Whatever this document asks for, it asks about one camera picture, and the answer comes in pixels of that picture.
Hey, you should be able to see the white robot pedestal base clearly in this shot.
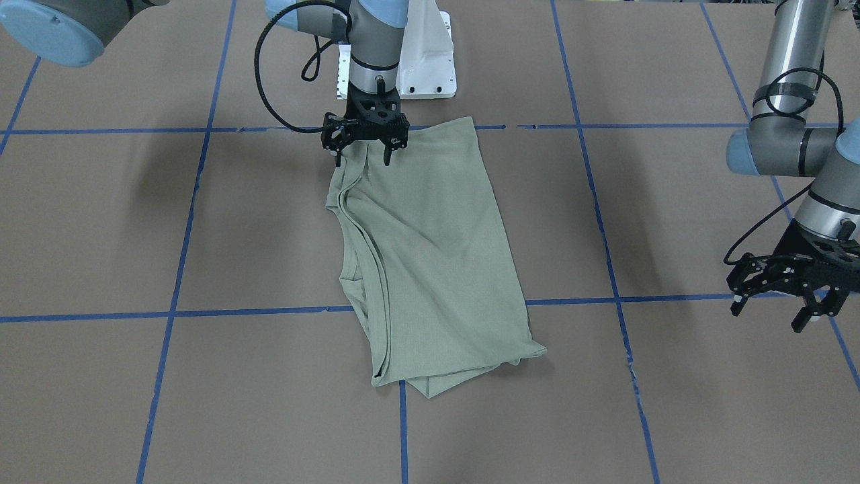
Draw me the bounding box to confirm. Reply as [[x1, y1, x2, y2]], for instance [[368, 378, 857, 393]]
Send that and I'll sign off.
[[336, 1, 457, 100]]

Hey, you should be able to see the olive green long-sleeve shirt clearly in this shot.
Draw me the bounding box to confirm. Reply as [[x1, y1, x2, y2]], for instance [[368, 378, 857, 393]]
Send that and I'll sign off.
[[326, 116, 546, 399]]

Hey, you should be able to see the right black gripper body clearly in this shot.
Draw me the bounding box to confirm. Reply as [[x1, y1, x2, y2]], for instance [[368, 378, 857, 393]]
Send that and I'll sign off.
[[320, 91, 411, 151]]

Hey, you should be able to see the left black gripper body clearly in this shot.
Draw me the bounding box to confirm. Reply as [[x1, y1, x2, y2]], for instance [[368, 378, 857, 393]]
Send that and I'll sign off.
[[726, 218, 859, 317]]

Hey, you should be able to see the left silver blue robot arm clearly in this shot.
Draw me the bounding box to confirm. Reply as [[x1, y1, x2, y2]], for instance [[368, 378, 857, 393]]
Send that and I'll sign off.
[[723, 1, 859, 333]]

